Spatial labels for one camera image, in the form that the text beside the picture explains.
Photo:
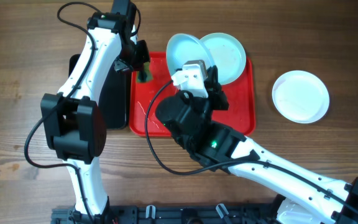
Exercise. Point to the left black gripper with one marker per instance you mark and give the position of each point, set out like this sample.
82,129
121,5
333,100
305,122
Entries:
120,65

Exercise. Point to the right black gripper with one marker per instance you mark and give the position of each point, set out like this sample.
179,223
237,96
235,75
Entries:
212,91

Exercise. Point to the green yellow sponge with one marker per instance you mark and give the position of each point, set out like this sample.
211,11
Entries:
144,75

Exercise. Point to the mint plate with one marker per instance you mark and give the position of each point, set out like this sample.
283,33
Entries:
182,48
228,54

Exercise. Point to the white plate red stain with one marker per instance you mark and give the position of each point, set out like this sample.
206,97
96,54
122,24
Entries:
301,97

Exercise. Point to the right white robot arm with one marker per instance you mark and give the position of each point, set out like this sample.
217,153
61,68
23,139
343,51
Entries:
307,196

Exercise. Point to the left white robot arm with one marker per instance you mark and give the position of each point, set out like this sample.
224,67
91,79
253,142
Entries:
73,122

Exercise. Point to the red plastic tray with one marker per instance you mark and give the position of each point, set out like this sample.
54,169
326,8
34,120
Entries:
240,95

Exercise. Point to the black plastic tray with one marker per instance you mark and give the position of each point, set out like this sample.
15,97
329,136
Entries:
111,88

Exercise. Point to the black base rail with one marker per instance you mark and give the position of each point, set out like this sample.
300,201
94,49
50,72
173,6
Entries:
245,214

